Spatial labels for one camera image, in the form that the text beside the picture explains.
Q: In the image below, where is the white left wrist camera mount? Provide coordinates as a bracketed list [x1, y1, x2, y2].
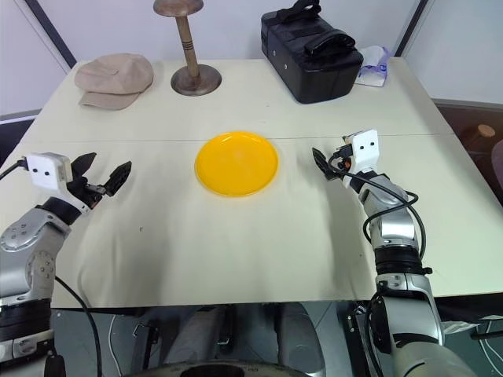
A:
[20, 151, 94, 214]

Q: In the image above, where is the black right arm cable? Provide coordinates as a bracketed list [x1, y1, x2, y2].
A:
[329, 151, 429, 273]

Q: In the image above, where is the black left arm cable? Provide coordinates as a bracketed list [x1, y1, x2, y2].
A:
[0, 156, 105, 377]

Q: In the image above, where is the brown wooden hat stand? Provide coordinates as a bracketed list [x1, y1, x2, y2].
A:
[152, 0, 223, 97]

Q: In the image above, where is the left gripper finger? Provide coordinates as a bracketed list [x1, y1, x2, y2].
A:
[69, 152, 98, 183]
[103, 159, 133, 196]

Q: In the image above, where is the black bag with strap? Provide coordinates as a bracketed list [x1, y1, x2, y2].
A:
[259, 0, 365, 105]

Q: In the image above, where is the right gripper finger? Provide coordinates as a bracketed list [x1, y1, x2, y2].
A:
[317, 162, 340, 182]
[311, 146, 333, 167]

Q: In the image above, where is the dark frame post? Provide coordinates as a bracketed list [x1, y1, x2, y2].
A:
[394, 0, 420, 58]
[28, 0, 78, 74]

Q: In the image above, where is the purple chair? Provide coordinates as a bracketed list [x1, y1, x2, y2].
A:
[490, 140, 503, 198]

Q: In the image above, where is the white tissue pack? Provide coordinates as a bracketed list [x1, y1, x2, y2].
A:
[354, 45, 391, 88]

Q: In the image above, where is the yellow round plate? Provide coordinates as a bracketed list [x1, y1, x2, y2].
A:
[194, 130, 281, 198]

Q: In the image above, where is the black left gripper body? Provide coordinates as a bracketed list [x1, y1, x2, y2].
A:
[64, 176, 112, 210]

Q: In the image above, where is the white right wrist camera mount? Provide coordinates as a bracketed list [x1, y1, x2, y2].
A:
[340, 128, 380, 188]

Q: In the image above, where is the grey robot leg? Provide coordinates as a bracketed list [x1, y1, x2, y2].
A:
[274, 302, 325, 367]
[163, 304, 237, 367]

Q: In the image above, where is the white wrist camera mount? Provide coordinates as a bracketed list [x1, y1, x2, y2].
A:
[340, 128, 380, 188]
[20, 151, 94, 214]

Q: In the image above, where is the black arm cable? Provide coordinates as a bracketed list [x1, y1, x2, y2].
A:
[0, 156, 105, 377]
[329, 151, 429, 273]

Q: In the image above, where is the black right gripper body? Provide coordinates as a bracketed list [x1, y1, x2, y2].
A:
[330, 144, 354, 174]

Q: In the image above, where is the beige flat cap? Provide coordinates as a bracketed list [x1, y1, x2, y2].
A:
[74, 53, 155, 111]

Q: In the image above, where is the cream table cloth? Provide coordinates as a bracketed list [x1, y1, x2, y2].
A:
[0, 57, 503, 309]

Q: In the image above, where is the light wooden stand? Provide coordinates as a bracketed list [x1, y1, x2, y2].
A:
[459, 123, 497, 152]

